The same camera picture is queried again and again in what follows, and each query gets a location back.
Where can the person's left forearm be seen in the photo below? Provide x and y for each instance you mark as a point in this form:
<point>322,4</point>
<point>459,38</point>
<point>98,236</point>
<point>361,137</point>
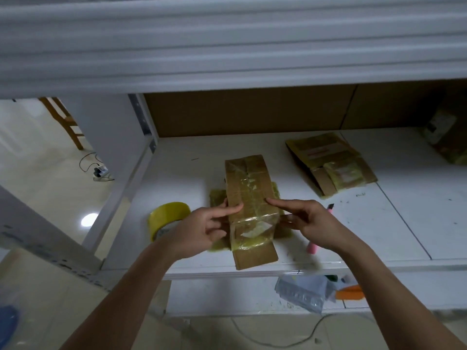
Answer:
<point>117,302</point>

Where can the orange plastic object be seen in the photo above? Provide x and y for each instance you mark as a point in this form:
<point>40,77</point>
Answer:
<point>349,292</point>

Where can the boxes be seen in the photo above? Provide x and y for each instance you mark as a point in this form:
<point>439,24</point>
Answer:
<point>446,134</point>

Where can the person's right hand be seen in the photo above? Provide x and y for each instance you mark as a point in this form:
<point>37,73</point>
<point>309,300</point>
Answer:
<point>317,222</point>

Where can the person's left hand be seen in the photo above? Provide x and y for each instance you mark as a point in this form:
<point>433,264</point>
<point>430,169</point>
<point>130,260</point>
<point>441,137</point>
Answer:
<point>197,229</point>

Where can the wooden chair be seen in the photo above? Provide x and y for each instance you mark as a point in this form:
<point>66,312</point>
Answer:
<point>64,120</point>

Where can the pink utility knife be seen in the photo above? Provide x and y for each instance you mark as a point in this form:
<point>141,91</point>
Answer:
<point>312,248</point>

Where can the person's right forearm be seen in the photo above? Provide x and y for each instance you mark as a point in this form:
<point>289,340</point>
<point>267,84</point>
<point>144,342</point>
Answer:
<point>401,295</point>

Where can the blue round object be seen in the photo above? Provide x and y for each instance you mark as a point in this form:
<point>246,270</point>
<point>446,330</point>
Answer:
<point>7,324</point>

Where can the yellow tape roll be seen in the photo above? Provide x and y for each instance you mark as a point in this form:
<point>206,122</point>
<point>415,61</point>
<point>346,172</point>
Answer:
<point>166,215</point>

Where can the small taped carton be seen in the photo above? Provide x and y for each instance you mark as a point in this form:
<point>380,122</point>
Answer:
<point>332,160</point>

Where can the clear taped brown cardboard box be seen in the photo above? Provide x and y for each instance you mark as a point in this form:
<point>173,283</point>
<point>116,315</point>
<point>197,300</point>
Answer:
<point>248,186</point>

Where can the white metal shelf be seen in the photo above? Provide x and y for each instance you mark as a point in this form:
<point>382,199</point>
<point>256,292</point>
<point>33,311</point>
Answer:
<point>168,178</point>

